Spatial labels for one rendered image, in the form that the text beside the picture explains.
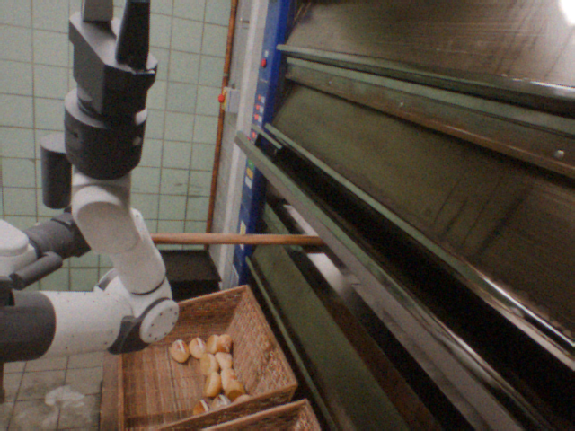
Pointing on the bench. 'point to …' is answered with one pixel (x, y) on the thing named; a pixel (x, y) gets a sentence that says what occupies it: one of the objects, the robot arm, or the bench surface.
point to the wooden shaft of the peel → (234, 239)
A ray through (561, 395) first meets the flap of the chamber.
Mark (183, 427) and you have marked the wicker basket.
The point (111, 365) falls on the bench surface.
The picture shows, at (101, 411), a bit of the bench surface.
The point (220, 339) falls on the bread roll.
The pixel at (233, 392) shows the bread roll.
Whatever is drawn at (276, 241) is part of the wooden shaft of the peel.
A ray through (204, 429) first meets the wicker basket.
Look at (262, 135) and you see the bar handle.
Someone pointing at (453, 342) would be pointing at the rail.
